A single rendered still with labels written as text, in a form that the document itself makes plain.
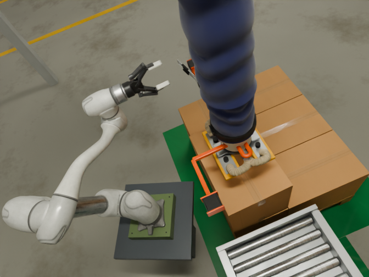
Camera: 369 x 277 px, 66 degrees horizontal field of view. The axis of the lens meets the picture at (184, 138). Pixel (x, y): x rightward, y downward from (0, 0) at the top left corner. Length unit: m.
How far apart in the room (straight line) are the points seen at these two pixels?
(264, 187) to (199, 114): 1.06
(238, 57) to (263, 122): 1.45
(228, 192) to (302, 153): 0.79
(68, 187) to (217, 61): 0.76
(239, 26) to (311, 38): 3.01
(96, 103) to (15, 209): 0.55
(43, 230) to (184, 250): 0.90
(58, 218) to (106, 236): 1.72
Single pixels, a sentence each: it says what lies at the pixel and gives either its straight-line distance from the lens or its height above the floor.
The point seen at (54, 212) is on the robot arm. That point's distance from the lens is 1.23.
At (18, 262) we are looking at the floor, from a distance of 3.39.
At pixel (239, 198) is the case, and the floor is 0.94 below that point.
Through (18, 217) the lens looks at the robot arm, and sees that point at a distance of 1.32.
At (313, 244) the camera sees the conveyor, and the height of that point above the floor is 0.49.
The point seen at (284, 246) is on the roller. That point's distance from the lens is 2.01.
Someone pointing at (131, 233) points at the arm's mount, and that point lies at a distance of 1.90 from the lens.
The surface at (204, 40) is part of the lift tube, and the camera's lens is 0.92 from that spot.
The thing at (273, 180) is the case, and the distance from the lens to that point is 1.71.
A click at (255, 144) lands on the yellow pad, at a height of 1.13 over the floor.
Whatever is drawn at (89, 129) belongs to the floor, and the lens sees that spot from 3.63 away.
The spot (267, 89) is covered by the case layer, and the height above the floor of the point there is 0.54.
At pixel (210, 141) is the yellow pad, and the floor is 1.13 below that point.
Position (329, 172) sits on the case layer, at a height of 0.54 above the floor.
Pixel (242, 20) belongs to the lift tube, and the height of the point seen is 1.97.
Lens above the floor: 2.51
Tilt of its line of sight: 56 degrees down
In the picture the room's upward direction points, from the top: 23 degrees counter-clockwise
